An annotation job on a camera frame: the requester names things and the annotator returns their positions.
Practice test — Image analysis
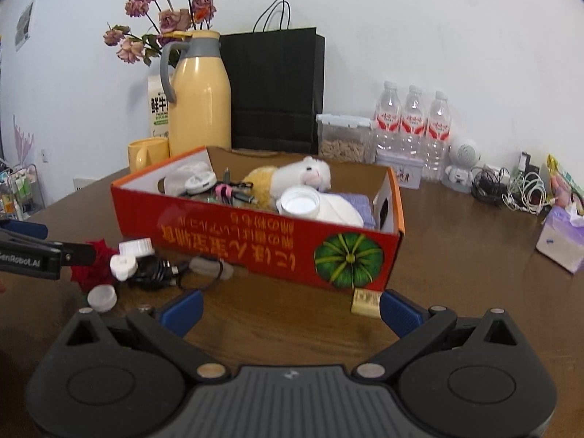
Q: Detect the white round jar lid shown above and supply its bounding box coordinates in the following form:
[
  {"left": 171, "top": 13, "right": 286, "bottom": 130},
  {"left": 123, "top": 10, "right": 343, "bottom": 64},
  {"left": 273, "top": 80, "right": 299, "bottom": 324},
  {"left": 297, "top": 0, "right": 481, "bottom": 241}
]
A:
[{"left": 276, "top": 186, "right": 321, "bottom": 219}]

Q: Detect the wall poster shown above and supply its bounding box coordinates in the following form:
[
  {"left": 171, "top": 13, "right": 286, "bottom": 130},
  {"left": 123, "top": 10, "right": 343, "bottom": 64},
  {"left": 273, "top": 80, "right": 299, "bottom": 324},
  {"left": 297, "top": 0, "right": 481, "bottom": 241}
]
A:
[{"left": 14, "top": 0, "right": 37, "bottom": 51}]

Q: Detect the orange cardboard box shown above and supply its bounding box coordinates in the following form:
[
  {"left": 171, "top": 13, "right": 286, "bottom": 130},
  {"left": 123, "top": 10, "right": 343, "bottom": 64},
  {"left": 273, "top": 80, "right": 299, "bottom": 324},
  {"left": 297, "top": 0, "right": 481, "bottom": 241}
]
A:
[{"left": 111, "top": 147, "right": 405, "bottom": 292}]

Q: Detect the wire rack shelf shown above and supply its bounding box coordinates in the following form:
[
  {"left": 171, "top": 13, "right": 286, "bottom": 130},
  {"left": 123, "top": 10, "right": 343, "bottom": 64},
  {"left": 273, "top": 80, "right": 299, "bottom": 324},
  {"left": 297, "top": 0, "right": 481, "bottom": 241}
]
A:
[{"left": 0, "top": 159, "right": 46, "bottom": 220}]

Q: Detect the black cable bundle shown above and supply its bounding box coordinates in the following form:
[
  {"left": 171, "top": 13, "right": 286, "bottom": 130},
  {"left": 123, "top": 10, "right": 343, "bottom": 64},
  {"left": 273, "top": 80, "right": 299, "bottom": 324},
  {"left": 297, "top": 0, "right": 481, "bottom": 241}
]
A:
[{"left": 130, "top": 257, "right": 225, "bottom": 293}]

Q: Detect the white cloth pad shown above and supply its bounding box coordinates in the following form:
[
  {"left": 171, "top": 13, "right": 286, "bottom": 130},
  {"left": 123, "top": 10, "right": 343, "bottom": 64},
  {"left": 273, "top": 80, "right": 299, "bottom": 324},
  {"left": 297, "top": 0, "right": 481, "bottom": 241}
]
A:
[{"left": 316, "top": 193, "right": 364, "bottom": 228}]

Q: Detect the colourful snack packet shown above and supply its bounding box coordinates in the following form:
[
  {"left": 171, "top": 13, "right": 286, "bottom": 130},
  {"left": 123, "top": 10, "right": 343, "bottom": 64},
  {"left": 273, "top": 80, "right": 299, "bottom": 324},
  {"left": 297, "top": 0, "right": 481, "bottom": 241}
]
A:
[{"left": 545, "top": 154, "right": 583, "bottom": 216}]

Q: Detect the white tin box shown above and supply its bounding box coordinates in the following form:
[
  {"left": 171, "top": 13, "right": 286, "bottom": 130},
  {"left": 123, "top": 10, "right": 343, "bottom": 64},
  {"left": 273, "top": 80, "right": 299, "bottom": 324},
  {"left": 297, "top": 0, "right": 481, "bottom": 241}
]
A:
[{"left": 375, "top": 150, "right": 424, "bottom": 190}]

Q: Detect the water bottle left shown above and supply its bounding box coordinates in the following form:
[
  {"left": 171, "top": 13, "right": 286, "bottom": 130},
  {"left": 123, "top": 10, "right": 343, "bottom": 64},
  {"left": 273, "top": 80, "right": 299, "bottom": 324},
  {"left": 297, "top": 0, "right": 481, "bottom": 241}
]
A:
[{"left": 374, "top": 81, "right": 402, "bottom": 155}]

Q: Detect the yellow mug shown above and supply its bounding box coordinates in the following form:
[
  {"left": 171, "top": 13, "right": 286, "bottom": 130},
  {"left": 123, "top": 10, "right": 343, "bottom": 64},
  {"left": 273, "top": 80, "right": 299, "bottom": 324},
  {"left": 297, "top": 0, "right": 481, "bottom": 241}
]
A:
[{"left": 128, "top": 137, "right": 169, "bottom": 173}]

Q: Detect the purple tissue pack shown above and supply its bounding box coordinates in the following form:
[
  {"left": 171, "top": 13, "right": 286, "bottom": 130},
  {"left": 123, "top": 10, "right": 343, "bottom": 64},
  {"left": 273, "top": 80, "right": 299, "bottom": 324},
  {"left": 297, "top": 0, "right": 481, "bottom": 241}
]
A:
[{"left": 535, "top": 203, "right": 584, "bottom": 274}]

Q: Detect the plush alpaca toy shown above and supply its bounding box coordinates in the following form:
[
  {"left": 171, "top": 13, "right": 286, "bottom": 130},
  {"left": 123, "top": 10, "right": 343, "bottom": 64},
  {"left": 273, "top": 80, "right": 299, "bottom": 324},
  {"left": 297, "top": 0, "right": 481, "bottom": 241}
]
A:
[{"left": 242, "top": 156, "right": 331, "bottom": 211}]

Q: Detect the white cap on table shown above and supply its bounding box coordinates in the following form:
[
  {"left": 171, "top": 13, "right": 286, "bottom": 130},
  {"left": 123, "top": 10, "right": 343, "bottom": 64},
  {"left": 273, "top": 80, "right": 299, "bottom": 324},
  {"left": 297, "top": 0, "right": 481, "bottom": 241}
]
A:
[{"left": 87, "top": 285, "right": 118, "bottom": 314}]

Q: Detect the white threaded jar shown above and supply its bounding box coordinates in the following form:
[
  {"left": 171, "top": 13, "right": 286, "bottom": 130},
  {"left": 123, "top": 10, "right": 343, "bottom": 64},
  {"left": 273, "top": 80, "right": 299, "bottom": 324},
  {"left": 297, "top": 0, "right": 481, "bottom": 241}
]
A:
[{"left": 118, "top": 237, "right": 155, "bottom": 259}]

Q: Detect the white round case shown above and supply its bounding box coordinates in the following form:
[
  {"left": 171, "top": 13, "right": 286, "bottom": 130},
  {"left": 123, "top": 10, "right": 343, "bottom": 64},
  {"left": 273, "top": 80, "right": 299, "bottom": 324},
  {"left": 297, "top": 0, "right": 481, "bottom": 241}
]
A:
[{"left": 160, "top": 161, "right": 217, "bottom": 197}]

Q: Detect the water bottle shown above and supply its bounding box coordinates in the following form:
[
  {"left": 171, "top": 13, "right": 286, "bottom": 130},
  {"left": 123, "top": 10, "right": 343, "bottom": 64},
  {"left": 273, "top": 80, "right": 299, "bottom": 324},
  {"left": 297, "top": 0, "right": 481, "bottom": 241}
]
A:
[
  {"left": 401, "top": 85, "right": 426, "bottom": 158},
  {"left": 374, "top": 81, "right": 402, "bottom": 155},
  {"left": 423, "top": 91, "right": 452, "bottom": 182}
]

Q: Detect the tangle of cables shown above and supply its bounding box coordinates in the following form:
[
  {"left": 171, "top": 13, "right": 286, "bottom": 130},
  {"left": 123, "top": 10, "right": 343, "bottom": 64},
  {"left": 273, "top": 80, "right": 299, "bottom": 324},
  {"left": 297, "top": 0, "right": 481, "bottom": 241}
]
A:
[{"left": 469, "top": 165, "right": 549, "bottom": 215}]

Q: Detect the white robot speaker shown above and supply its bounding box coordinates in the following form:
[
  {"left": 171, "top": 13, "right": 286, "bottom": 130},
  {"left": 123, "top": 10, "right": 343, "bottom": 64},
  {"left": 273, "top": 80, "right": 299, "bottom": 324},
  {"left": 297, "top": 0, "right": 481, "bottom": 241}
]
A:
[{"left": 442, "top": 137, "right": 481, "bottom": 194}]

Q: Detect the black paper bag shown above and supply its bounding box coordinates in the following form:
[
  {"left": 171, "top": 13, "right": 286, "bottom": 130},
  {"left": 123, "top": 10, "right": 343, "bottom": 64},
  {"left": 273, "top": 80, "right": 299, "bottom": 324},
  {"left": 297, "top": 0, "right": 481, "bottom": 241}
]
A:
[{"left": 220, "top": 0, "right": 325, "bottom": 154}]

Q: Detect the white milk carton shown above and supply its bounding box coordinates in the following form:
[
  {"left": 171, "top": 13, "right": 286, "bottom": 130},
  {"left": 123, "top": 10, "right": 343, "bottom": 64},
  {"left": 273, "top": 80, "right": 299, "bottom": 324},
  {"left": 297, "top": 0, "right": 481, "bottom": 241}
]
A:
[{"left": 147, "top": 75, "right": 169, "bottom": 138}]

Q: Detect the clear container with seeds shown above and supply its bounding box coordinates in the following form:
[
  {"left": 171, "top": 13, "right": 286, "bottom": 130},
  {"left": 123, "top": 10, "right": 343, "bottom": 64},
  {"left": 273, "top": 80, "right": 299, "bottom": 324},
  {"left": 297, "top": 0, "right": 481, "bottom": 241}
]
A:
[{"left": 316, "top": 114, "right": 374, "bottom": 164}]

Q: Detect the gold wrapped candy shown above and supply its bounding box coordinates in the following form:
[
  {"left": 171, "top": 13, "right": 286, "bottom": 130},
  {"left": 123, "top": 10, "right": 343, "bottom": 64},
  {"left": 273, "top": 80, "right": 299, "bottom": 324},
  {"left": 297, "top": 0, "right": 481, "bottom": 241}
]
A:
[{"left": 350, "top": 288, "right": 381, "bottom": 318}]

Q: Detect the white bottle cap jar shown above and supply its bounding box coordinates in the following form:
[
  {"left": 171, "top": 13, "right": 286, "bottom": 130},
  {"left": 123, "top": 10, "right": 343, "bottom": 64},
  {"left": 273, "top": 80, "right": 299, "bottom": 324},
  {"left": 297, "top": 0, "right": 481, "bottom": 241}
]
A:
[{"left": 110, "top": 254, "right": 139, "bottom": 282}]

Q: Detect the yellow thermos jug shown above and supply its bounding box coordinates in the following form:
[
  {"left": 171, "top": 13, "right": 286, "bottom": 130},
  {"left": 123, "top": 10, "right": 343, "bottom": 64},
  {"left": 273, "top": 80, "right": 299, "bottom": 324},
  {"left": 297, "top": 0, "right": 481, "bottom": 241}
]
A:
[{"left": 160, "top": 30, "right": 232, "bottom": 157}]

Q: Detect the water bottle middle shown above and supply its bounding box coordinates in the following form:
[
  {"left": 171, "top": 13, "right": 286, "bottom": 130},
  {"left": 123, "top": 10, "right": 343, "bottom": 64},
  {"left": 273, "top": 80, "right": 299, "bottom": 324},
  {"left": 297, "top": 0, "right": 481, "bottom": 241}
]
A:
[{"left": 401, "top": 85, "right": 426, "bottom": 158}]

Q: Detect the dried pink flower bouquet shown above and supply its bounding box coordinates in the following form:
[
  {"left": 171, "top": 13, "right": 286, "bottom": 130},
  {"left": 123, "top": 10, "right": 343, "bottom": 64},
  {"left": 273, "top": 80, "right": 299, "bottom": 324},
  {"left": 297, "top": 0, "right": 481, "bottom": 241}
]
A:
[{"left": 103, "top": 0, "right": 217, "bottom": 65}]

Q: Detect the water bottle right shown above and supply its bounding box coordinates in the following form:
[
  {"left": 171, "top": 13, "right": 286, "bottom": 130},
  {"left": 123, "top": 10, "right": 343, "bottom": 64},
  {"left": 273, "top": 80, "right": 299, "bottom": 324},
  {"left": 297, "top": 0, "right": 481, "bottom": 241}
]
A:
[{"left": 423, "top": 91, "right": 452, "bottom": 182}]

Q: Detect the small translucent bottle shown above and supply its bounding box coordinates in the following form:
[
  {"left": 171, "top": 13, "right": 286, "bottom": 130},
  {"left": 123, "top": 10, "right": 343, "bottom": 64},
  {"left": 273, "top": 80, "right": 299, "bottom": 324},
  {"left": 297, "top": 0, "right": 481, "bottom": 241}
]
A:
[{"left": 189, "top": 256, "right": 235, "bottom": 281}]

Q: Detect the pink black hair brush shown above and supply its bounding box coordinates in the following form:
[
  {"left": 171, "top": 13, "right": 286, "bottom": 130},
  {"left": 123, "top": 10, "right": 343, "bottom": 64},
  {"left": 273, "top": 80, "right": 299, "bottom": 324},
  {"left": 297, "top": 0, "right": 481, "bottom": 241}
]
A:
[{"left": 203, "top": 182, "right": 257, "bottom": 206}]

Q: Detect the red rose flower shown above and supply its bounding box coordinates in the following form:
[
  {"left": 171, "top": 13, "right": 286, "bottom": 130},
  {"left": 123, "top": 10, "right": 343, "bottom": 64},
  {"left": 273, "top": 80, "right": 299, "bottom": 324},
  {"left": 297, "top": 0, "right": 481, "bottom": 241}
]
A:
[{"left": 70, "top": 239, "right": 118, "bottom": 294}]

